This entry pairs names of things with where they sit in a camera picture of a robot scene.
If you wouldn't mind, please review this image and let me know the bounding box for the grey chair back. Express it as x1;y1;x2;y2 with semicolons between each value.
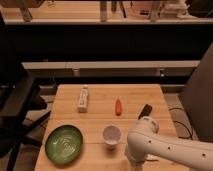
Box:
179;42;213;143

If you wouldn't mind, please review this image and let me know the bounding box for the white ceramic cup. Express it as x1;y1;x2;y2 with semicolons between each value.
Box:
102;125;121;149

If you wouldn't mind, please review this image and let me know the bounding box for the black cable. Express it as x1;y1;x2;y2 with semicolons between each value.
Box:
168;106;194;139

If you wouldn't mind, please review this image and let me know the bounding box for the black office chair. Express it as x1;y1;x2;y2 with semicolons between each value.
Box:
0;71;50;171

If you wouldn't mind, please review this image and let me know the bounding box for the white rectangular sponge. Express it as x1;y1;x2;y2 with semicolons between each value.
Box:
146;154;159;162

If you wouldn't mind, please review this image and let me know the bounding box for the orange toy carrot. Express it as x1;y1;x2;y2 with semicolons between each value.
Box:
115;98;122;116

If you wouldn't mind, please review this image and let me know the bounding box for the black rectangular remote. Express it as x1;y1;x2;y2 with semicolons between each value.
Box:
138;104;152;118

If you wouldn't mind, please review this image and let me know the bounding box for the green ceramic plate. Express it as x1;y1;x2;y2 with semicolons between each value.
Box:
45;125;83;165

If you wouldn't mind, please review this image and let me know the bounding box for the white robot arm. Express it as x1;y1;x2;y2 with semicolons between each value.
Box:
125;116;213;171

